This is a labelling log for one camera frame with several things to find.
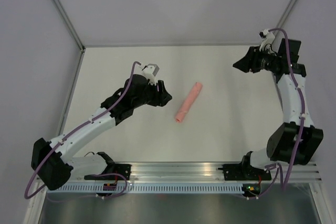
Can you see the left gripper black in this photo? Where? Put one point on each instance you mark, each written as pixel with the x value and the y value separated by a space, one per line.
pixel 162 97

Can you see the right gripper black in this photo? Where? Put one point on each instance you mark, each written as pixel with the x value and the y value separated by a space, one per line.
pixel 249 61

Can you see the pink cloth napkin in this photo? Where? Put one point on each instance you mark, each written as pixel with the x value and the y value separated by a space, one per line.
pixel 188 102

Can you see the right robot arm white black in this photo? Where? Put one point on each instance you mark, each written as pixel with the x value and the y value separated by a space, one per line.
pixel 297 138

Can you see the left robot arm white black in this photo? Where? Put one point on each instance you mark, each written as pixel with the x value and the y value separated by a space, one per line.
pixel 54 161

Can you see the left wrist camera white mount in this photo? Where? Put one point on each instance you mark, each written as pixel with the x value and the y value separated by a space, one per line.
pixel 149 72

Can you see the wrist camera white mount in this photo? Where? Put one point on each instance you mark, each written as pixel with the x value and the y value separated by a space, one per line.
pixel 149 72
pixel 267 37

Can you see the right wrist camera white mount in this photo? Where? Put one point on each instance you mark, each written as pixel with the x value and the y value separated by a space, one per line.
pixel 267 37

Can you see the aluminium mounting rail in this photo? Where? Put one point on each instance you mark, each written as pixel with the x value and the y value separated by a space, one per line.
pixel 192 172

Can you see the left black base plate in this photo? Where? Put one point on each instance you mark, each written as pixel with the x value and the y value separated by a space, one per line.
pixel 114 172

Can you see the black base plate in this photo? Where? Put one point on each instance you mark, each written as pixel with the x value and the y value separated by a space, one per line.
pixel 238 172
pixel 114 172

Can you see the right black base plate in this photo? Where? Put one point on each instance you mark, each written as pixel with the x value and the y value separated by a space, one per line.
pixel 238 172

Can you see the white slotted cable duct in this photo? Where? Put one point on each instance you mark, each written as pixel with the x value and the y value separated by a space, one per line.
pixel 154 188

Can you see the left aluminium frame post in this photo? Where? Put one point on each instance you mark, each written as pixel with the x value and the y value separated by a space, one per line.
pixel 71 29

